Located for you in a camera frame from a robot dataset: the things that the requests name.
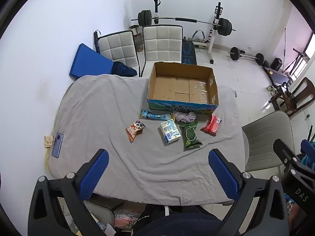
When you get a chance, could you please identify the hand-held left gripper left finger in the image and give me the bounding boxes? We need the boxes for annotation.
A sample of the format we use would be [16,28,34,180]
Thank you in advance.
[28,149,116,236]

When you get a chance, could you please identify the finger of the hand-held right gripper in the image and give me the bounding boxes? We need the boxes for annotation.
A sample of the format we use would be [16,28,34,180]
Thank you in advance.
[273,138,301,177]
[301,139,315,171]

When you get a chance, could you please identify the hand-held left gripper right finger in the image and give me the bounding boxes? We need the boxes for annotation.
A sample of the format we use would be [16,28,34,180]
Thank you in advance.
[208,148,289,236]

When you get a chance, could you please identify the red tissue packet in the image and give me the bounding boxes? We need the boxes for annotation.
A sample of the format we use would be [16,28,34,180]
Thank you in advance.
[200,115,222,136]

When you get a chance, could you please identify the dark green wet wipes pack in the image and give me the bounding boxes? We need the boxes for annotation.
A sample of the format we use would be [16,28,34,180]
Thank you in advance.
[178,121,203,151]

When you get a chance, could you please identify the orange panda snack packet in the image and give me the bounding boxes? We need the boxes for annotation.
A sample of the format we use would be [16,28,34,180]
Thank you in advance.
[125,120,146,142]

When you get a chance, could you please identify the white blue milk carton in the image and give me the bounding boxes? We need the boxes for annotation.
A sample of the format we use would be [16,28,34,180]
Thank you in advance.
[159,119,182,144]

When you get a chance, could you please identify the pink cloth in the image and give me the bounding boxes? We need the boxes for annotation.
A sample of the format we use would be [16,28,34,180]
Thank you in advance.
[172,111,197,123]

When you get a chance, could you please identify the blue tube-shaped packet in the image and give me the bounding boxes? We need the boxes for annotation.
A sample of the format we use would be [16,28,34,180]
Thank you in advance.
[139,109,173,121]

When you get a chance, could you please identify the cardboard box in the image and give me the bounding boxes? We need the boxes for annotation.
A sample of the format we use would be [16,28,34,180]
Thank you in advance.
[147,62,219,115]

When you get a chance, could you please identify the beige plastic chair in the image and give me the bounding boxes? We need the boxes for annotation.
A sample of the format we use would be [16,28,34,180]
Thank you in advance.
[242,111,294,172]

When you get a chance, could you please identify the blue smartphone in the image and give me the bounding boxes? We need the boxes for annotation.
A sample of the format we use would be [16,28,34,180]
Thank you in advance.
[52,133,64,158]

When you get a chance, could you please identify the dark wooden chair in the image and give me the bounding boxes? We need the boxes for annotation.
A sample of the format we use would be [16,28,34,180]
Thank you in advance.
[268,77,315,117]

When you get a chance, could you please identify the grey tablecloth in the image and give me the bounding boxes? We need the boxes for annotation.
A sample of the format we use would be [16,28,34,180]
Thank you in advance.
[47,74,248,207]

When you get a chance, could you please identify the person's dark clothing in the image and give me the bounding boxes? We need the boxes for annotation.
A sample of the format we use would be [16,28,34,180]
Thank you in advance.
[133,205,227,236]

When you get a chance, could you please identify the black treadmill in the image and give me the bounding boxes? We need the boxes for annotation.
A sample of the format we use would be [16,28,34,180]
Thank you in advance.
[262,65,294,86]

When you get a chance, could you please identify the black tripod stand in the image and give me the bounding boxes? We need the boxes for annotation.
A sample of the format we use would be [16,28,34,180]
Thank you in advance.
[292,48,308,74]

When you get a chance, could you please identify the short barbell with black plates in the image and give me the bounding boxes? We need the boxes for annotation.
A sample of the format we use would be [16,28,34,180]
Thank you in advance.
[228,47,265,65]

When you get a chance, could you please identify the dark blue quilted cloth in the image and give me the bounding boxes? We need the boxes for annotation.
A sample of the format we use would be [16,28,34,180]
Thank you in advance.
[112,61,138,77]

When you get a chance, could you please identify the blue foam mat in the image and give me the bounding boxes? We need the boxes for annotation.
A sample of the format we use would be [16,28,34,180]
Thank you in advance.
[69,43,115,80]

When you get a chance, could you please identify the black blue weight bench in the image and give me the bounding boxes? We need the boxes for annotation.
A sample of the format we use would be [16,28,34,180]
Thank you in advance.
[182,41,196,64]

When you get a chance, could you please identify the white padded chair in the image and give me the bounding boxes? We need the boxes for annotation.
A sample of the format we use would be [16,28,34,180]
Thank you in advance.
[140,25,184,77]
[97,30,139,77]

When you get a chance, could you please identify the white barbell rack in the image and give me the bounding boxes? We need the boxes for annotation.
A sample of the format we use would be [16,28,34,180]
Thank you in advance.
[151,0,222,63]

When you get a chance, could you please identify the long barbell with black plates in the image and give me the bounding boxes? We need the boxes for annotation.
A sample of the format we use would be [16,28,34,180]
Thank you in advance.
[130,10,236,36]

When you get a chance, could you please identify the grey handle exercise device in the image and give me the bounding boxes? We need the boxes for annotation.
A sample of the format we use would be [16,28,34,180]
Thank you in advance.
[192,29,206,42]

